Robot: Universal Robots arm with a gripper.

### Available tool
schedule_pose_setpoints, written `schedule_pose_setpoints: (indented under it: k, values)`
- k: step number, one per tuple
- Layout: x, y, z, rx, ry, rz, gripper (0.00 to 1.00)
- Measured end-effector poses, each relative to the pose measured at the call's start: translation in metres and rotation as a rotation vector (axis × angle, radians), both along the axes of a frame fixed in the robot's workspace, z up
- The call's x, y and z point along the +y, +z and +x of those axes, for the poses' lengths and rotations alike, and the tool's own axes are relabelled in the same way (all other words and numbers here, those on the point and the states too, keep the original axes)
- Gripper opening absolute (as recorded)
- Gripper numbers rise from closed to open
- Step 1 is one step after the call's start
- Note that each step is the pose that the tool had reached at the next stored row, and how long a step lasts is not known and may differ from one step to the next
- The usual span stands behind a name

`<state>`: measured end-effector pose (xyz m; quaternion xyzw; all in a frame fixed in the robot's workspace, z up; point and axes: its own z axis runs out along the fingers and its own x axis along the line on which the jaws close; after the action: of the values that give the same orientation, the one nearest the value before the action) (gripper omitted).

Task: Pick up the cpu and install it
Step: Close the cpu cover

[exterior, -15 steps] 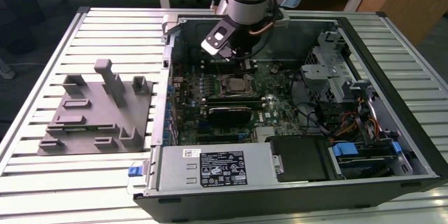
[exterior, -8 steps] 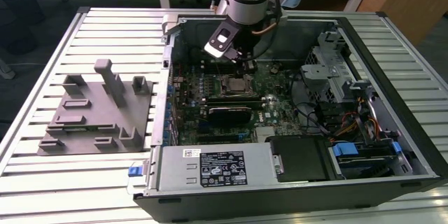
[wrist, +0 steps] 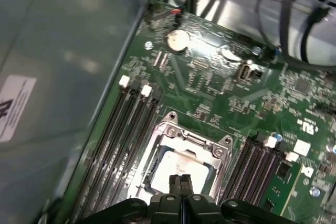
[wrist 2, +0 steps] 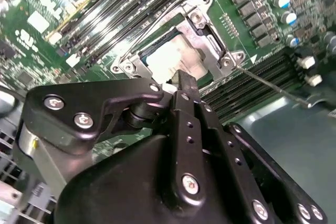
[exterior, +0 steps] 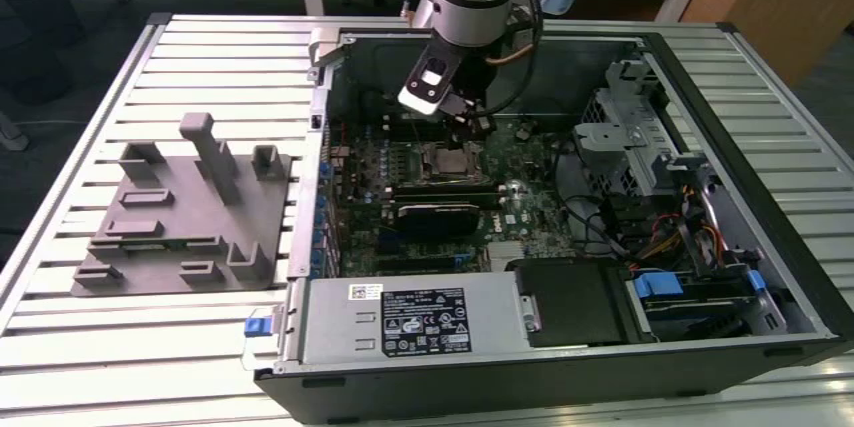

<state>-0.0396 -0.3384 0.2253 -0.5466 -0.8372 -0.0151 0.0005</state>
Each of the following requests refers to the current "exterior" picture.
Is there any metal socket cover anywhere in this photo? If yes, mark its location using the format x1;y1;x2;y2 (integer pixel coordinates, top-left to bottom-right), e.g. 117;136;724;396
419;144;488;182

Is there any CPU socket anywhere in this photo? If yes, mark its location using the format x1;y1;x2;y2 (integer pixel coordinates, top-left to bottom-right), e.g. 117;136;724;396
416;141;493;186

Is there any grey plastic drive latch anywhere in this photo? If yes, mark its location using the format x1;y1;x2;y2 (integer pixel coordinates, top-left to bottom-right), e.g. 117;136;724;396
650;154;708;188
603;59;652;98

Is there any metal drive cage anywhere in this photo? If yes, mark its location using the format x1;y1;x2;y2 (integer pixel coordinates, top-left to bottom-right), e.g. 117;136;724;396
571;59;710;208

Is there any small graphics card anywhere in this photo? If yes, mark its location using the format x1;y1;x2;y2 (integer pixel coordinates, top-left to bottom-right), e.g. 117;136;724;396
396;202;483;240

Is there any silver finned heatsink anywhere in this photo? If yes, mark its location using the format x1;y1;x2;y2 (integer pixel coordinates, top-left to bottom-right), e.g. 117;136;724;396
487;241;529;274

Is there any green motherboard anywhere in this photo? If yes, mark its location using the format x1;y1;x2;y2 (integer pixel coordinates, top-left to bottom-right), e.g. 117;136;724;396
323;111;581;279

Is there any blue disk carrier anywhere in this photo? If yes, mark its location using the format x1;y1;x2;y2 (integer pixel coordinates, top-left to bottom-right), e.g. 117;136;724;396
632;270;687;302

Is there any wooden cabinet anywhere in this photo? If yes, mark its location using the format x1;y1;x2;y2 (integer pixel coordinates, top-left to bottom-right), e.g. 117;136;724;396
679;0;854;91

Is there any grey parts rack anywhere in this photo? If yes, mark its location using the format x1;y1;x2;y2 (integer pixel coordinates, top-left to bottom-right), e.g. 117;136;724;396
69;111;296;298

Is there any silver power supply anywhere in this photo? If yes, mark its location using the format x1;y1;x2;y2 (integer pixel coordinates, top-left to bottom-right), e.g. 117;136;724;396
292;274;539;367

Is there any blue case latch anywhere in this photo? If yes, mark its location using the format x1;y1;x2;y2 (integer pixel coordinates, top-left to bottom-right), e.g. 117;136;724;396
244;314;276;339

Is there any black PC case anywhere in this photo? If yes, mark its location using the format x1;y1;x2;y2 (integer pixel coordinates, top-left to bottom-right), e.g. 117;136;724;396
252;26;854;426

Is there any grey metal stand foot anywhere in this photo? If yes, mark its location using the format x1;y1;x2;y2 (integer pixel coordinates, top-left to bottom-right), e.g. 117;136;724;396
0;111;29;152

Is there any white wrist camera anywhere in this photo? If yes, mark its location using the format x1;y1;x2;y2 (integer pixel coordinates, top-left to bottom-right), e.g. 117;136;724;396
396;44;464;117

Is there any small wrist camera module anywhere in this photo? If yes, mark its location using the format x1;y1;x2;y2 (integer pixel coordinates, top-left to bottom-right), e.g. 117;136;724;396
507;5;544;51

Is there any grey case handle bracket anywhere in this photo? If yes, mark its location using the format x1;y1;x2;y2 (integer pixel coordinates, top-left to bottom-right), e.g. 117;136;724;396
308;26;347;83

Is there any coloured power wire bundle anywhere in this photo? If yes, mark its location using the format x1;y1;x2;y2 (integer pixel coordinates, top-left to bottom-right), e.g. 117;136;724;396
632;184;728;268

